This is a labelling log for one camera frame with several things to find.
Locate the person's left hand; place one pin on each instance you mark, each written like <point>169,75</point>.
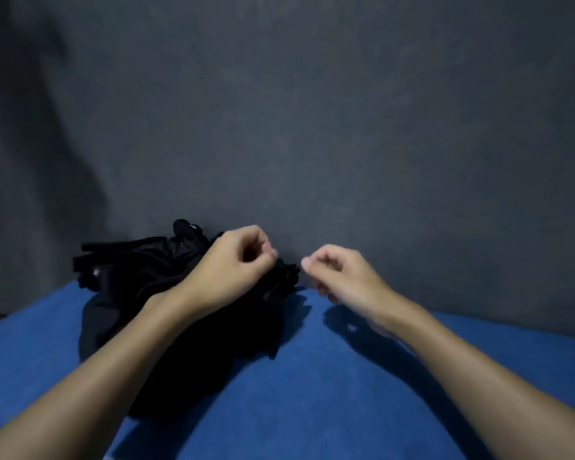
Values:
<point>225,273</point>

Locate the person's left forearm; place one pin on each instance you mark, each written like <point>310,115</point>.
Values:
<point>100,378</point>

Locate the blue padded bench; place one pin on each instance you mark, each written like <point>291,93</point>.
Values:
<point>316,402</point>

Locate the pile of black gloves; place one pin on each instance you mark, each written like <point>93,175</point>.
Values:
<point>124,292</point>

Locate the person's right forearm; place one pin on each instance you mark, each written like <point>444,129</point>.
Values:
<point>484,388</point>

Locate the person's right hand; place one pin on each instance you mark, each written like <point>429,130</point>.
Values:
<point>352,282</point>

